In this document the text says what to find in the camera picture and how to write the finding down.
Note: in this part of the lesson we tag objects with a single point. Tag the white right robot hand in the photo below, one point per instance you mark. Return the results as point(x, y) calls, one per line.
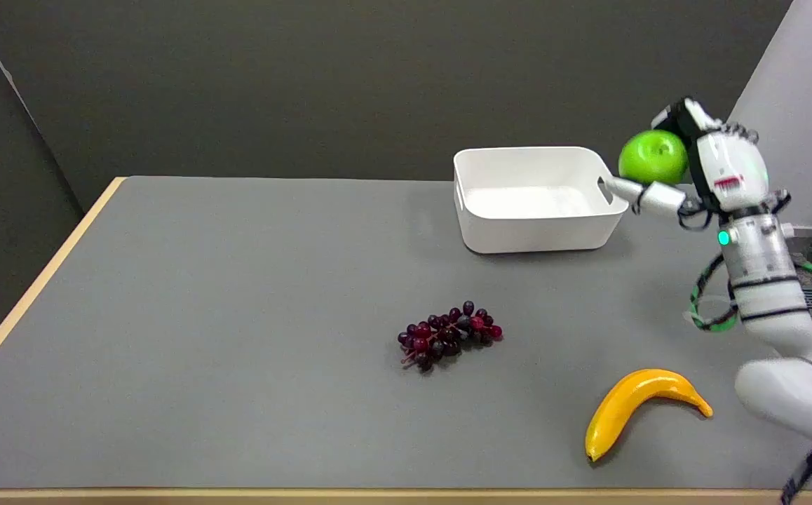
point(726, 165)

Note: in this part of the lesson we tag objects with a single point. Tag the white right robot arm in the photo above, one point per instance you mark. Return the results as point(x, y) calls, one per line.
point(770, 294)

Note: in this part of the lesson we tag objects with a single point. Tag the green apple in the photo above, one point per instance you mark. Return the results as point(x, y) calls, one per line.
point(651, 157)

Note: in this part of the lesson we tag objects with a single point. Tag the yellow banana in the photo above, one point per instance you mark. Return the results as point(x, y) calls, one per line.
point(634, 407)

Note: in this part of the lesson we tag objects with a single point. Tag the white plastic box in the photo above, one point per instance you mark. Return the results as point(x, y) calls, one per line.
point(536, 198)

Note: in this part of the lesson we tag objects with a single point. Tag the dark red grape bunch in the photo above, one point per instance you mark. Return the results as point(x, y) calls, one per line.
point(449, 334)

